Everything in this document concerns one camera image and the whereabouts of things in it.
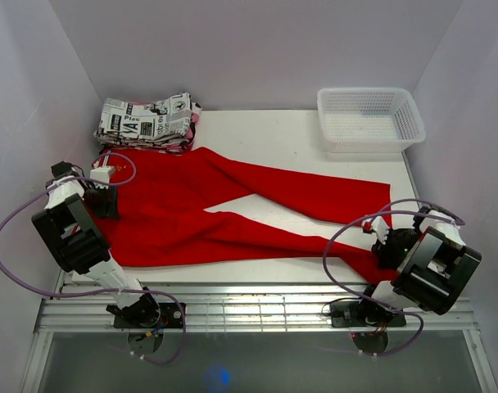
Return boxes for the red trousers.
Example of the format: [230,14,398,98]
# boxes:
[97,147,396,283]

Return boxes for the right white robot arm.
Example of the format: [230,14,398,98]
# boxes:
[356,205,482,325]

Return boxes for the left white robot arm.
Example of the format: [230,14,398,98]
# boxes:
[31,161,161,328]

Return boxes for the newspaper print folded trousers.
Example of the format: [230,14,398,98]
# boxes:
[93,92,194,147]

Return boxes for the white plastic basket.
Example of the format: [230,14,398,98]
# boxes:
[317,88,426,153]

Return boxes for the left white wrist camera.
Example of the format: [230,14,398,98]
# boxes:
[89,165,115,189]

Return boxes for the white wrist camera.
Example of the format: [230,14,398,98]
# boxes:
[361,216,391,245]
[89,165,115,189]

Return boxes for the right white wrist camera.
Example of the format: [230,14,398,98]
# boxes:
[361,216,391,245]

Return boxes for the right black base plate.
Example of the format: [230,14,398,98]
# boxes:
[329,299,406,328]

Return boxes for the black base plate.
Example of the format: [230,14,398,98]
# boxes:
[111,303,186,330]
[329,299,406,328]

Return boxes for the aluminium frame rail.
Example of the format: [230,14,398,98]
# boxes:
[34,151,479,335]

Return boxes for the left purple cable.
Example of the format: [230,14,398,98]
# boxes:
[0,151,188,366]

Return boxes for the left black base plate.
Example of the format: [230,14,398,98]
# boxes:
[111,303,186,330]

